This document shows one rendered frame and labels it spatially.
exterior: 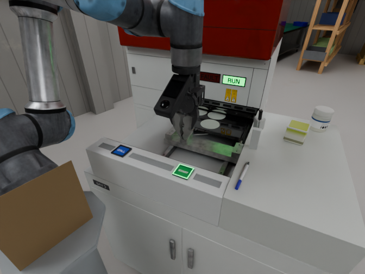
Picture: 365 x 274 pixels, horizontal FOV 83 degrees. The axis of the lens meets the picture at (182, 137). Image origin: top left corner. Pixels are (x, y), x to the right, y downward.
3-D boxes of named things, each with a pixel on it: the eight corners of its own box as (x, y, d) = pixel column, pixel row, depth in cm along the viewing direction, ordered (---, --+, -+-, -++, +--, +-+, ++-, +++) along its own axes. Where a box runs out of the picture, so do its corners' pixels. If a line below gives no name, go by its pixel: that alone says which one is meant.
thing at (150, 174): (108, 161, 95) (102, 136, 87) (226, 205, 75) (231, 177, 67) (93, 174, 88) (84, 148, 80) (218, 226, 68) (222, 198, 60)
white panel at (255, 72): (136, 105, 146) (127, 43, 124) (254, 131, 116) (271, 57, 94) (133, 106, 144) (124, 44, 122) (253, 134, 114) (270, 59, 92)
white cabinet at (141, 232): (164, 195, 183) (158, 112, 137) (281, 242, 148) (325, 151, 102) (114, 266, 135) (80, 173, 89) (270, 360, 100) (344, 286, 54)
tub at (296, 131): (286, 132, 89) (290, 118, 85) (305, 138, 85) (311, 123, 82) (282, 140, 84) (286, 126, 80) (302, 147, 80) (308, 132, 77)
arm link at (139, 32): (106, -13, 43) (152, -15, 39) (136, 5, 53) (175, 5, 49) (106, 29, 45) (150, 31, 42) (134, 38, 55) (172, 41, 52)
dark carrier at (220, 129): (199, 99, 136) (199, 98, 135) (253, 110, 123) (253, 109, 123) (175, 123, 110) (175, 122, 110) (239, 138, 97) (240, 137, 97)
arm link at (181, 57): (194, 50, 44) (162, 47, 47) (194, 72, 47) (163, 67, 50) (207, 44, 50) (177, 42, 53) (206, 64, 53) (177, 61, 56)
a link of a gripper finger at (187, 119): (199, 134, 64) (200, 106, 59) (191, 144, 60) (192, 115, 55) (189, 131, 65) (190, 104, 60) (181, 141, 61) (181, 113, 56)
